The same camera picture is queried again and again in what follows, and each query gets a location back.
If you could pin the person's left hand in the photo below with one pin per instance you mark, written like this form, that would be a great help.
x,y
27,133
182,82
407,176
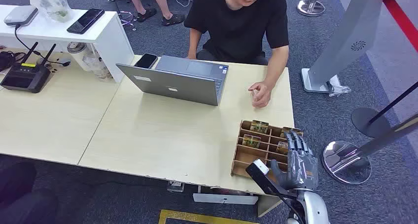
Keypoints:
x,y
263,93

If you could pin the small grey socket box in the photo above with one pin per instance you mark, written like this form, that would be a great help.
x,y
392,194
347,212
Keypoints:
x,y
175,186

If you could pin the clear printed plastic bag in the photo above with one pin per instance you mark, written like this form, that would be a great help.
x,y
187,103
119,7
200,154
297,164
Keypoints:
x,y
52,5

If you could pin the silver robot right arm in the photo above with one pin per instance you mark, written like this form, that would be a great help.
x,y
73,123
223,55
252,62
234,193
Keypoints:
x,y
313,206

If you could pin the clear plastic wrap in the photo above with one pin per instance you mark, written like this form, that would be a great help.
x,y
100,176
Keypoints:
x,y
338,90

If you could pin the chrome stanchion with round base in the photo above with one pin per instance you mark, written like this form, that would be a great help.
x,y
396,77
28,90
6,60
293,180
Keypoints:
x,y
310,8

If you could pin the white desk bracket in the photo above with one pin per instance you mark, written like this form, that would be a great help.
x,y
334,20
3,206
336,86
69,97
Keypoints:
x,y
225,199

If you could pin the person's right forearm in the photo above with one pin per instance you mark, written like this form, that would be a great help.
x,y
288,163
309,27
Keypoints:
x,y
193,44

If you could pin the wooden compartment card tray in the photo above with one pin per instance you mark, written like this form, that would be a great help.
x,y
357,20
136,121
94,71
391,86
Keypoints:
x,y
248,155

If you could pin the clear plastic cup with lid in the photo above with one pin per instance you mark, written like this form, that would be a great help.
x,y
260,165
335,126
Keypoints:
x,y
76,48

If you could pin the crumpled clear plastic bag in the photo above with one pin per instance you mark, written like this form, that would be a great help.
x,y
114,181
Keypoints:
x,y
98,70

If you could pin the black controller with antennas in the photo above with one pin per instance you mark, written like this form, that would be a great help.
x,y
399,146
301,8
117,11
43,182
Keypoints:
x,y
24,78

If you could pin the person's left forearm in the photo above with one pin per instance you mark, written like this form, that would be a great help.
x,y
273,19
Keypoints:
x,y
277,67

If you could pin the white desk shelf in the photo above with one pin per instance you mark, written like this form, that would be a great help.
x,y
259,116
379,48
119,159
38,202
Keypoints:
x,y
107,42

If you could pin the seated person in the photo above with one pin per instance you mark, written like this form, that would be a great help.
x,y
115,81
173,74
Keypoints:
x,y
238,29

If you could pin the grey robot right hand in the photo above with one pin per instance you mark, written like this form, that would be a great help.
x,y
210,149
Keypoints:
x,y
302,170

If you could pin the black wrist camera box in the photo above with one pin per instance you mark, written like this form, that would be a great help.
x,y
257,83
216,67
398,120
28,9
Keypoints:
x,y
261,178

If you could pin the large chrome stanchion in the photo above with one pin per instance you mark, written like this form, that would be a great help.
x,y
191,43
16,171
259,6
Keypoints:
x,y
343,163

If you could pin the flat grey device box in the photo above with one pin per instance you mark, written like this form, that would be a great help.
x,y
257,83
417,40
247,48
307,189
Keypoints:
x,y
20,15

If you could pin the grey open laptop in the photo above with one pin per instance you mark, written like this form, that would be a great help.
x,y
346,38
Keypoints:
x,y
173,85

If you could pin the black round base stand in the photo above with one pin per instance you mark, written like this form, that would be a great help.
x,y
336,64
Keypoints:
x,y
367,119

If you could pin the large black smartphone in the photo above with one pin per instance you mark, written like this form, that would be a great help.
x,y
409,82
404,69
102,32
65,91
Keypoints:
x,y
85,21

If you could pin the grey kiosk stand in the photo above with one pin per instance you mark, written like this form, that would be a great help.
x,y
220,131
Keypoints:
x,y
346,33

